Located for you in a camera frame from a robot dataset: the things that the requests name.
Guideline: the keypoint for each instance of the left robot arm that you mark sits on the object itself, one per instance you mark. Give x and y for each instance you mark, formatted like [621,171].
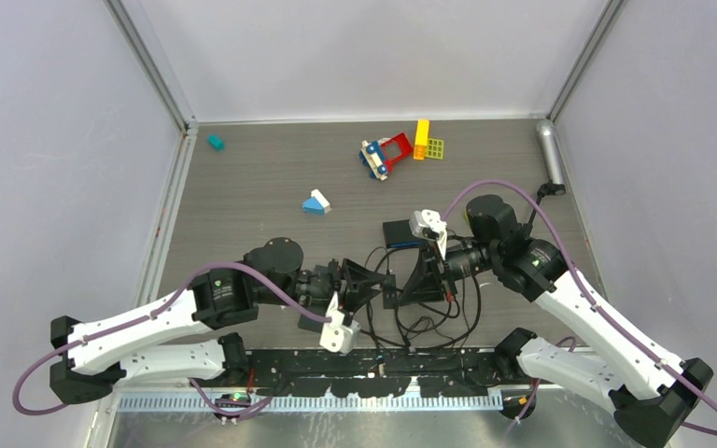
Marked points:
[139,346]

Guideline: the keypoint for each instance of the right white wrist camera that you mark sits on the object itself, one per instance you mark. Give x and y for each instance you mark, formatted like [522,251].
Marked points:
[428,225]

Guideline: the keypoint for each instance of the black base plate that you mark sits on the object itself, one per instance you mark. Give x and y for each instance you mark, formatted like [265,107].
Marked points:
[444,373]

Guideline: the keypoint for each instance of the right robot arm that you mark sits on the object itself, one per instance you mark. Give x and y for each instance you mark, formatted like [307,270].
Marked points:
[648,390]

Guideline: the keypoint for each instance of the black power adapter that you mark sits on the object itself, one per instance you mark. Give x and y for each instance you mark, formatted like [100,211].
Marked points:
[390,297]

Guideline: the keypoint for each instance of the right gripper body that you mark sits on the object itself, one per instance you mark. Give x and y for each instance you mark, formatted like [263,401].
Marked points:
[445,278]

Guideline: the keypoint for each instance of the black network switch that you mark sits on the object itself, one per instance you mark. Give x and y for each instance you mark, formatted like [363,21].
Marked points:
[398,234]

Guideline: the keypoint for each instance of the lime green grid plate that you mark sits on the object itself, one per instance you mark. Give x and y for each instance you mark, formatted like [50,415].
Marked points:
[435,149]

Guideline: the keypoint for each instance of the black mini tripod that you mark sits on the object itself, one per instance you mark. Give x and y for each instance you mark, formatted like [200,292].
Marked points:
[549,188]

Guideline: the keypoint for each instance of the blue white toy brick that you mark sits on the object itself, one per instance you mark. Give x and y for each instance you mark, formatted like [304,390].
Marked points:
[316,204]

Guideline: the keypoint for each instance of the teal block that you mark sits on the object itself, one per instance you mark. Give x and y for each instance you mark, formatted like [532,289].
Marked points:
[215,142]

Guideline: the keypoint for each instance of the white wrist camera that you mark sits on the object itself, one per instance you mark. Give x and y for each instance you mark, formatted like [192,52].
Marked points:
[340,333]
[428,225]

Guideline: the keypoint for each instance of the red blue toy vehicle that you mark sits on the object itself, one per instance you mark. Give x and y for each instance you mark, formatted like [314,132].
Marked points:
[381,156]

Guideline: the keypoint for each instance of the silver microphone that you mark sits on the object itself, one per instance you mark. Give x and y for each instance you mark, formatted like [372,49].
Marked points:
[546,134]

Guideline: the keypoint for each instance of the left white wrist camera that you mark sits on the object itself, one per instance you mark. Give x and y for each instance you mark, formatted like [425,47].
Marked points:
[340,333]

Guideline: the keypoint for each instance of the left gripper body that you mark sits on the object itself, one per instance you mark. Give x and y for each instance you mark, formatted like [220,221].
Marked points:
[339,280]

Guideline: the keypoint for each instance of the yellow toy brick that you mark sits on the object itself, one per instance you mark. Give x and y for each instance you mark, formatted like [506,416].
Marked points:
[421,140]

